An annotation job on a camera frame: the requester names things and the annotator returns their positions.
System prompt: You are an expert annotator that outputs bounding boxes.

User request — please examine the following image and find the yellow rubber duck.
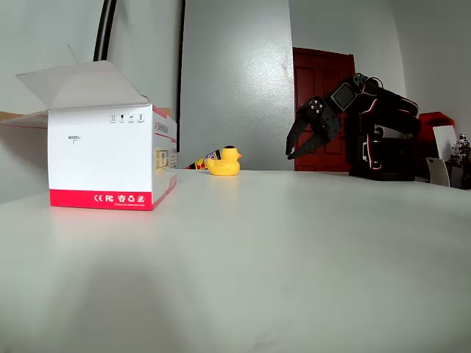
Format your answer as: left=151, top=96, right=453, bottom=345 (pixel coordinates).
left=205, top=145, right=243, bottom=177

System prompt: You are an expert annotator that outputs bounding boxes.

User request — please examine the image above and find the yellow and red printed box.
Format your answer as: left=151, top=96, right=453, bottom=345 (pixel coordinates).
left=185, top=148, right=222, bottom=171

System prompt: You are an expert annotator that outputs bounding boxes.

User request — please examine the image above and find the open cardboard box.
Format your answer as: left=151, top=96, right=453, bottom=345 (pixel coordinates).
left=0, top=60, right=178, bottom=212

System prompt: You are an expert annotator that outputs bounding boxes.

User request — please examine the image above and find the red door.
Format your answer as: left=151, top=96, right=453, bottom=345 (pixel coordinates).
left=293, top=46, right=356, bottom=172

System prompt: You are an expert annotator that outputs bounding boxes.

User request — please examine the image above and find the red cabinet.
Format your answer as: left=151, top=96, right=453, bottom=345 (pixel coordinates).
left=417, top=111, right=456, bottom=140

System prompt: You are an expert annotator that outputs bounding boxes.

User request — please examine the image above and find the white board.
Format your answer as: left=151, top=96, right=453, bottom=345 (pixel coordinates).
left=432, top=125, right=459, bottom=160

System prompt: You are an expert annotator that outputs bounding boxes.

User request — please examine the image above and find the white chair back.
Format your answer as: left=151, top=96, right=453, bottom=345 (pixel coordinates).
left=425, top=157, right=451, bottom=188

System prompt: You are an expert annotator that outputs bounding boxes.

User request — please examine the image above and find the black camera stand pole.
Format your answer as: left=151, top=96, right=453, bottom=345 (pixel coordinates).
left=93, top=0, right=118, bottom=63

